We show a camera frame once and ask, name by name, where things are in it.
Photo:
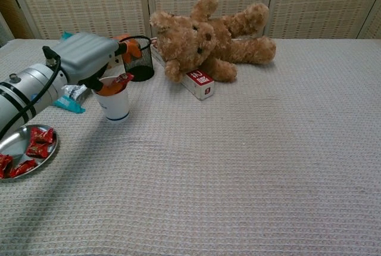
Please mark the black mesh pen holder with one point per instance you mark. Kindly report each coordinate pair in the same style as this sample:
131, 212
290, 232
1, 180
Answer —
143, 65

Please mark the beige waffle tablecloth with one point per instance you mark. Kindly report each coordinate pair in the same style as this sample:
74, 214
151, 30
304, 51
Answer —
238, 163

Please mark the white paper cup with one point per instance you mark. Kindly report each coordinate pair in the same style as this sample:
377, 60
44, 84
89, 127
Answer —
116, 105

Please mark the red candy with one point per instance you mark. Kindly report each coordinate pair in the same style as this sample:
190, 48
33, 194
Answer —
41, 135
4, 165
37, 150
123, 78
22, 168

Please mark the brown teddy bear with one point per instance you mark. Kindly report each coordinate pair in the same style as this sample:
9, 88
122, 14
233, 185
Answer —
184, 44

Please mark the round steel plate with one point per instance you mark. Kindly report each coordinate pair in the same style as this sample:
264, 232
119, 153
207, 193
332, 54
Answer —
18, 143

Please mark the long red white box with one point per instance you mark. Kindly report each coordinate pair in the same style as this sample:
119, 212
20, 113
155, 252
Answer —
202, 84

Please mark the teal silver snack bag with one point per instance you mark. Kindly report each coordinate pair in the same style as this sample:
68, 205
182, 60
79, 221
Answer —
70, 101

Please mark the brown backed screen panel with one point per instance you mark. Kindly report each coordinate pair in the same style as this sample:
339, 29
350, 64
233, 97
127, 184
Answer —
12, 12

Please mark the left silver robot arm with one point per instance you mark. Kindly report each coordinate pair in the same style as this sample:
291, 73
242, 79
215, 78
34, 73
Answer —
23, 89

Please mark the left robot hand grey orange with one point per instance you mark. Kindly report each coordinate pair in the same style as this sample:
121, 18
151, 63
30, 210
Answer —
84, 55

